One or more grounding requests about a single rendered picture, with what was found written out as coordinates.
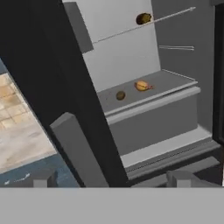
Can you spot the small grey door bin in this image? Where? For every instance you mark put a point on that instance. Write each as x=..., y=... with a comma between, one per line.
x=78, y=27

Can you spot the grey solid fridge shelf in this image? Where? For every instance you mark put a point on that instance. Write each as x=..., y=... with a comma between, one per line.
x=163, y=87

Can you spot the brown-green kiwi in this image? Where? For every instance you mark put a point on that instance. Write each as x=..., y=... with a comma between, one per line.
x=120, y=95

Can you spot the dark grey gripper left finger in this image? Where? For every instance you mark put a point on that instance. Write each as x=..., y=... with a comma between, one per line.
x=43, y=176

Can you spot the blue cupboard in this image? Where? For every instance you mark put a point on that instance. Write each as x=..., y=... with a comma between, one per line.
x=62, y=172

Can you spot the grey fridge drawer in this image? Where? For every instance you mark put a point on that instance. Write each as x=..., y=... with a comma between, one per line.
x=154, y=125

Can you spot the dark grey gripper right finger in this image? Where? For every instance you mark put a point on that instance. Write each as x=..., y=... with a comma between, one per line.
x=179, y=176

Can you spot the black fridge with grey inside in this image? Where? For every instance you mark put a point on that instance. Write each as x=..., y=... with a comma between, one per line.
x=180, y=58

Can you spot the black fridge door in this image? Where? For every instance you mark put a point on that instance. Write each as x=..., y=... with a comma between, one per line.
x=43, y=58

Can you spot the orange chicken drumstick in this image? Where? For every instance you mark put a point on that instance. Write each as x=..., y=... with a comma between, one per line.
x=142, y=85

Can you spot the brown sweet potato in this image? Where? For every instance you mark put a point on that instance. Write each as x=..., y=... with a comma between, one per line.
x=143, y=18

